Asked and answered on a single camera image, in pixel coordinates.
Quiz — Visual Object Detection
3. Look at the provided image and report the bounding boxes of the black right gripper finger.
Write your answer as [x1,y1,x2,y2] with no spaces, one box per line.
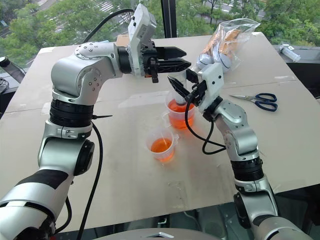
[167,75,193,104]
[185,68,201,84]

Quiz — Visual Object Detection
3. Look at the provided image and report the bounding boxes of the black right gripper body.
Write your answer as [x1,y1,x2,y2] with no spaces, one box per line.
[185,80,209,106]

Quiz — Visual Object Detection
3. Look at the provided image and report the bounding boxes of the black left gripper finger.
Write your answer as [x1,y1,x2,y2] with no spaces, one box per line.
[156,57,193,75]
[156,46,188,60]

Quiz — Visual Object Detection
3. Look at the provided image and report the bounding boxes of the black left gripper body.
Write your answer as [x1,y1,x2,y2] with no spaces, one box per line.
[139,40,161,84]

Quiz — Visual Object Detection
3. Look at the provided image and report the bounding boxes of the large clear measuring cup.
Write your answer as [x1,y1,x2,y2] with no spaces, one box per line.
[161,89,197,131]

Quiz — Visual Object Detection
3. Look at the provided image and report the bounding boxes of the small clear measuring cup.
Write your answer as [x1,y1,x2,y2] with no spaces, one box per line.
[145,126,180,163]

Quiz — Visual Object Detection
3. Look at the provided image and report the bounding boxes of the brown cardboard box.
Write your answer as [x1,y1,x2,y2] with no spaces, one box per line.
[115,34,131,49]

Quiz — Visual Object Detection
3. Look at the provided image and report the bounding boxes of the clear plastic bag with items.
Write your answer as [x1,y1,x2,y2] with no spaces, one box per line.
[195,19,262,74]

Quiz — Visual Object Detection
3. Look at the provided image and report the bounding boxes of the black zip tie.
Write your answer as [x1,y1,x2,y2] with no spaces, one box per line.
[92,114,114,121]

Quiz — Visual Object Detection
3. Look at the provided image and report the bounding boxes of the white grey cylindrical device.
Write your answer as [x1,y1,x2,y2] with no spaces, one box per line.
[279,43,302,63]

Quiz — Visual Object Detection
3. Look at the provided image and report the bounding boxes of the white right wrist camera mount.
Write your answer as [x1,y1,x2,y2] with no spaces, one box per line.
[196,62,225,111]

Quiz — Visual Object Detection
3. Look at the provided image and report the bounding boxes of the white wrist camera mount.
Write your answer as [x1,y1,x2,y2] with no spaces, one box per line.
[196,62,225,111]
[127,3,158,77]

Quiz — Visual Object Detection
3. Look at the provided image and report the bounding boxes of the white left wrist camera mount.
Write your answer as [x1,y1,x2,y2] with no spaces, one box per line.
[127,3,158,77]

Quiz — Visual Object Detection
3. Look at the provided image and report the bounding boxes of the black window frame post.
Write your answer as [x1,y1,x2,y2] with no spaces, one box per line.
[160,0,179,39]

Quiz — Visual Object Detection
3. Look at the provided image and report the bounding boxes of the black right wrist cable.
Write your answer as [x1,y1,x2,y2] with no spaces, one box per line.
[184,94,227,156]

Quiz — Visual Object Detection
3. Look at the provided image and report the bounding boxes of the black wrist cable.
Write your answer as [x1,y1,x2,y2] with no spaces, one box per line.
[83,8,136,44]
[184,94,227,156]

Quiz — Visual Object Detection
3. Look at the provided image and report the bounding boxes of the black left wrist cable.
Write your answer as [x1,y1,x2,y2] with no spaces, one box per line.
[83,8,136,44]

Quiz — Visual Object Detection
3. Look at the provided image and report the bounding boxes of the blue handled scissors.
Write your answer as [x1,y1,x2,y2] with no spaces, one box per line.
[229,92,279,113]

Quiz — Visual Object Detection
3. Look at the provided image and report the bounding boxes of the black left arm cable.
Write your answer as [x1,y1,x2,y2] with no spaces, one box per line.
[54,121,104,240]

